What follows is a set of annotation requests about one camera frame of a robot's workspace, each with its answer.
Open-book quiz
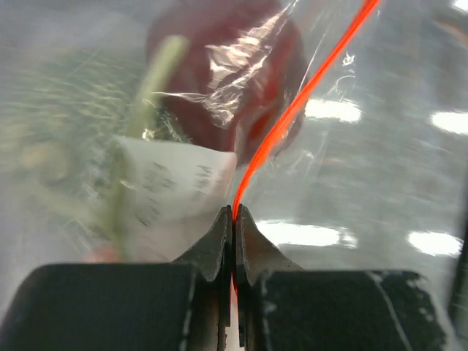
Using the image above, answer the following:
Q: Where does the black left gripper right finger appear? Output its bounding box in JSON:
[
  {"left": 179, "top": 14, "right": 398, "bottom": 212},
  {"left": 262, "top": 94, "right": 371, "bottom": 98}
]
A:
[{"left": 233, "top": 206, "right": 453, "bottom": 350}]

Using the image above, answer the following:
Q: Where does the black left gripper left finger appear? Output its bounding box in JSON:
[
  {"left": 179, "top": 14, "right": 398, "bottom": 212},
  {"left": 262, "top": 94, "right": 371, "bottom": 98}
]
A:
[{"left": 1, "top": 206, "right": 233, "bottom": 350}]

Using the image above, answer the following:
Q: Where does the clear orange-zipper zip bag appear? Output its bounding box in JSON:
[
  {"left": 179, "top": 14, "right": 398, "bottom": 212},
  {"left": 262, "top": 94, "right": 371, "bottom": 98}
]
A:
[{"left": 1, "top": 1, "right": 467, "bottom": 350}]

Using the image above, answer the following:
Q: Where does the green netted melon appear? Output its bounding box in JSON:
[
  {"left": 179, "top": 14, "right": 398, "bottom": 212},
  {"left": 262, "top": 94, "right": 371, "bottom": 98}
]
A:
[{"left": 1, "top": 35, "right": 190, "bottom": 258}]

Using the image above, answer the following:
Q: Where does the pink peach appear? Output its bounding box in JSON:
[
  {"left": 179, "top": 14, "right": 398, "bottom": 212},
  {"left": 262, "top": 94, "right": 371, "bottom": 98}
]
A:
[{"left": 83, "top": 245, "right": 125, "bottom": 263}]

